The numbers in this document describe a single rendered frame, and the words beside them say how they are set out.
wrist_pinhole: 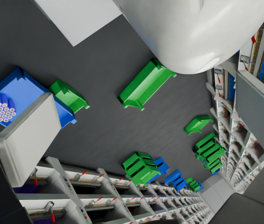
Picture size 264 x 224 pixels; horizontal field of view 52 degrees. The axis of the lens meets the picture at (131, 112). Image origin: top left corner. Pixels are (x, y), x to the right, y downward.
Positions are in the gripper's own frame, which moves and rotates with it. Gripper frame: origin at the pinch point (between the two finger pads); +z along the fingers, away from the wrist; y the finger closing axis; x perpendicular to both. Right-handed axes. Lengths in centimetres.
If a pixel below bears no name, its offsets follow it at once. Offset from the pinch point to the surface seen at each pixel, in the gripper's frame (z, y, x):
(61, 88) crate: 86, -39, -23
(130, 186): 208, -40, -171
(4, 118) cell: 68, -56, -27
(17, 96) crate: 76, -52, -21
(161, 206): 243, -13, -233
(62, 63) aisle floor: 86, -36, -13
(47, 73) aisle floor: 84, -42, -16
